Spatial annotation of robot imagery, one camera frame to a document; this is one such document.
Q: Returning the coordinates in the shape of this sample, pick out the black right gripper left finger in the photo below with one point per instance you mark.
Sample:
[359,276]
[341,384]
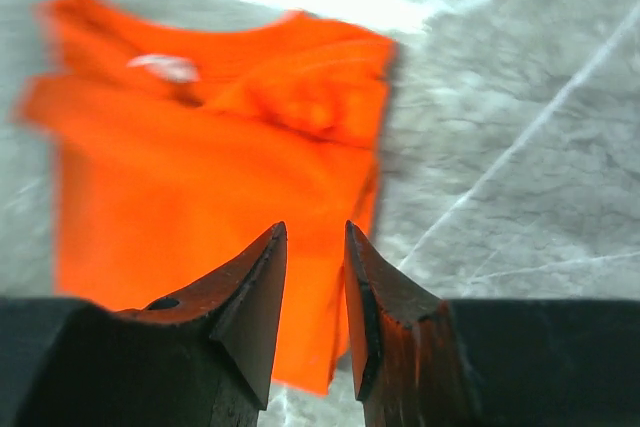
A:
[199,356]

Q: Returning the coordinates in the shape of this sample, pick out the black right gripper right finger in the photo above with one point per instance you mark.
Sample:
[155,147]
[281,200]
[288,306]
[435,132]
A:
[419,360]

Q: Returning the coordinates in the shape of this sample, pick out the orange t shirt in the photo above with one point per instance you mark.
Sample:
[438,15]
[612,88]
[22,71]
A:
[174,149]

